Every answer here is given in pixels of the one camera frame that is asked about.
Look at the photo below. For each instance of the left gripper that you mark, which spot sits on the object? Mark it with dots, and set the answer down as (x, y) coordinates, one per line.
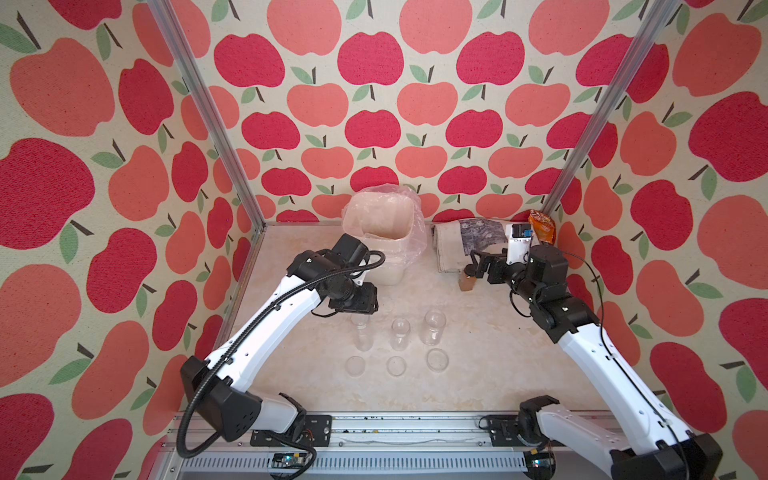
(369, 301)

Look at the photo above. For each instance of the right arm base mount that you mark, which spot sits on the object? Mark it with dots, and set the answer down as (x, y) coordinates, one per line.
(515, 430)

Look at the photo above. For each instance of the left aluminium frame post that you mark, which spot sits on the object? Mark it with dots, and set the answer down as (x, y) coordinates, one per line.
(173, 33)

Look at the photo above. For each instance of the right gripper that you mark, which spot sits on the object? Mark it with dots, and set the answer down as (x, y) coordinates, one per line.
(499, 266)

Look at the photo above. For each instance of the clear tea jar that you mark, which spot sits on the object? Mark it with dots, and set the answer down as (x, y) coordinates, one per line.
(400, 334)
(433, 327)
(363, 336)

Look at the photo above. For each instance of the clear plastic bin liner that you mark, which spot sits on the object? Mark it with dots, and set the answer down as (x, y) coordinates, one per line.
(420, 237)

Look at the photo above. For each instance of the right aluminium frame post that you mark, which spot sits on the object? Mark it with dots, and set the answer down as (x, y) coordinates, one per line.
(660, 13)

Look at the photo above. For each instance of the folded printed tote bag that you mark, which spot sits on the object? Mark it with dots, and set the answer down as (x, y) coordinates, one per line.
(454, 240)

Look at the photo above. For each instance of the brown bottle black cap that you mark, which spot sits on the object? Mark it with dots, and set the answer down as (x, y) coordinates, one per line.
(466, 283)

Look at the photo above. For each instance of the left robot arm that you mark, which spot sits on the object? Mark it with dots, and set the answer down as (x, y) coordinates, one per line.
(217, 387)

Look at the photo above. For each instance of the white trash bin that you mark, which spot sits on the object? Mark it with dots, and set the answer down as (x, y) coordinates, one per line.
(383, 222)

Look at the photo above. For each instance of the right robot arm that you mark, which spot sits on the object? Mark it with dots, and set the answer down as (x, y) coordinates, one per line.
(654, 442)

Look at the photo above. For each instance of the clear jar lid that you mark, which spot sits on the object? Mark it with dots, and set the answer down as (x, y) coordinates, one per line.
(396, 366)
(355, 366)
(437, 360)

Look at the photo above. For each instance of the orange snack packet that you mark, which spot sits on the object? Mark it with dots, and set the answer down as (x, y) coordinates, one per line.
(544, 227)

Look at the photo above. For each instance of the aluminium frame post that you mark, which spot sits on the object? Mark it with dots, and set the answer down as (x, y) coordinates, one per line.
(660, 13)
(173, 33)

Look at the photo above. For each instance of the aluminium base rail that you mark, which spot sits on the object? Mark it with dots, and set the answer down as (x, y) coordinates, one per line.
(384, 445)

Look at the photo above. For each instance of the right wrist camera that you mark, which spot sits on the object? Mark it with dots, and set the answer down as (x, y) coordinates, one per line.
(519, 237)

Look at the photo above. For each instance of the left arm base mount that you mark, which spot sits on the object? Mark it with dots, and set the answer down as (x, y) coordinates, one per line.
(316, 432)

